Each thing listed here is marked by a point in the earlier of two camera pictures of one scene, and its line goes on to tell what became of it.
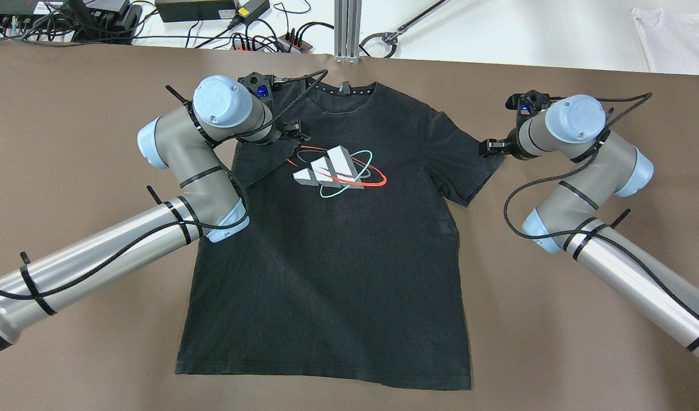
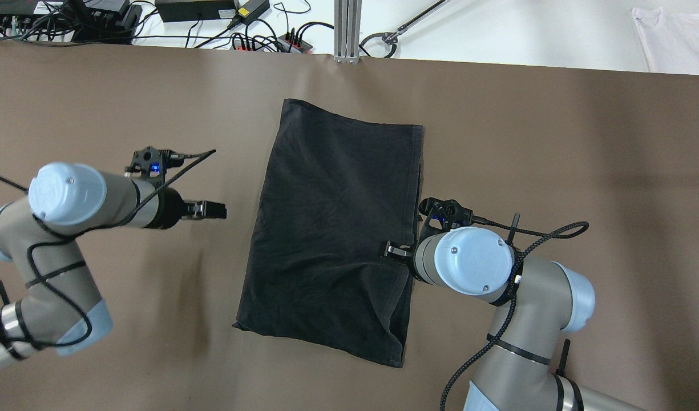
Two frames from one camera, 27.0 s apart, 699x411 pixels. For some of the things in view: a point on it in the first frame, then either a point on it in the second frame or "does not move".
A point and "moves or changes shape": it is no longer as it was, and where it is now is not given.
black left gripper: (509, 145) to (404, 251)
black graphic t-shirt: (349, 268) moves or changes shape
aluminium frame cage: (347, 17) does not move
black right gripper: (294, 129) to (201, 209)
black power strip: (289, 43) does not move
